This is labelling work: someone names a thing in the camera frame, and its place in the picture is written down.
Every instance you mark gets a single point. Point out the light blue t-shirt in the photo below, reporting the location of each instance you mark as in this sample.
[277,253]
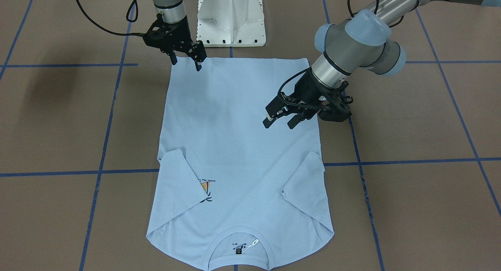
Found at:
[229,190]

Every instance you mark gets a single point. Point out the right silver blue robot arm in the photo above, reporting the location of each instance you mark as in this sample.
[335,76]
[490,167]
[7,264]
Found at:
[172,11]

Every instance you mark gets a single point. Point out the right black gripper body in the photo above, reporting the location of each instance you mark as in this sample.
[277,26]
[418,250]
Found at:
[180,36]

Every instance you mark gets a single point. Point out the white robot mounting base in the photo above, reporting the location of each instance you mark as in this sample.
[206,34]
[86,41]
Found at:
[231,23]

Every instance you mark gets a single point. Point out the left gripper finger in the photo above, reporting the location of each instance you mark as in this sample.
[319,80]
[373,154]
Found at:
[268,121]
[295,121]

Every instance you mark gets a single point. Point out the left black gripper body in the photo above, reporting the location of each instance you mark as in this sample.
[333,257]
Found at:
[308,87]

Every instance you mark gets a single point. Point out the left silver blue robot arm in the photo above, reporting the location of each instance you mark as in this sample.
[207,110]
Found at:
[362,41]

